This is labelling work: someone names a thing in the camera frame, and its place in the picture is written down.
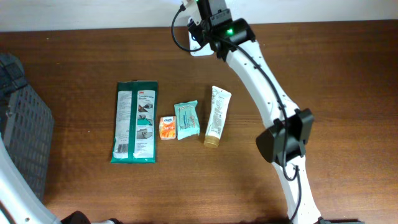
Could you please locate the white barcode scanner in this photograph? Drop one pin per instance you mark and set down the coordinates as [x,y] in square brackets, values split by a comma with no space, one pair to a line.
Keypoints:
[198,46]

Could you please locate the orange tissue pack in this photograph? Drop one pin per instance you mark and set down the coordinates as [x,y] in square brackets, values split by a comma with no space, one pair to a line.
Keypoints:
[167,128]

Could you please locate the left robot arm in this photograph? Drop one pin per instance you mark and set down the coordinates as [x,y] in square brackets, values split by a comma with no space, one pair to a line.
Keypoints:
[18,202]

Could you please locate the green 3M gloves package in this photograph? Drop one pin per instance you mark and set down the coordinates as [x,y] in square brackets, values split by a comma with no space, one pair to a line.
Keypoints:
[134,138]

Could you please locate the teal wipes pack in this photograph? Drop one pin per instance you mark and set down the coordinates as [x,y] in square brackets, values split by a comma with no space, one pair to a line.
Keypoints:
[187,119]

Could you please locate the grey plastic mesh basket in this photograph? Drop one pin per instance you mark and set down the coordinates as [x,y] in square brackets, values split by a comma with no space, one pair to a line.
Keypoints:
[26,124]

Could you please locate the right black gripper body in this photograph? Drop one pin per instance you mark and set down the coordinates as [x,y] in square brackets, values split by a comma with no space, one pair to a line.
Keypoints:
[203,30]

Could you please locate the white tube gold cap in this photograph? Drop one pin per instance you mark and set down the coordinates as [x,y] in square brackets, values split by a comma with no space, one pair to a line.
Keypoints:
[219,106]

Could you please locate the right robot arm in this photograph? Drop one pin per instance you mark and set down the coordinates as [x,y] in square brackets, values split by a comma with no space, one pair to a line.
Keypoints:
[287,127]

